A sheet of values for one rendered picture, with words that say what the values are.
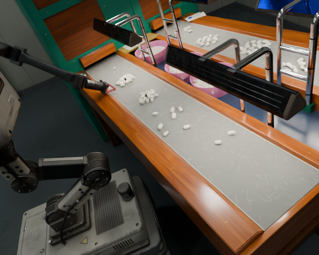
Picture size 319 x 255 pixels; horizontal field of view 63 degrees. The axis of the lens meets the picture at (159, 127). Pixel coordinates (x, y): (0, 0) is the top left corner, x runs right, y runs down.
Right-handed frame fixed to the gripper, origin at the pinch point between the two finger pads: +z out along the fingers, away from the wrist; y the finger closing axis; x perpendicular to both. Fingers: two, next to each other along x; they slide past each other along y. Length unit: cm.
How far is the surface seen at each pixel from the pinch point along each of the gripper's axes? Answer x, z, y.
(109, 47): -20, 11, 50
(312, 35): -58, 24, -96
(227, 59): -40, 46, -41
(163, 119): -2, 5, -52
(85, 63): -3, -5, 50
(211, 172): 2, 1, -96
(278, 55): -49, 32, -81
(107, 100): 5.9, -7.1, -9.4
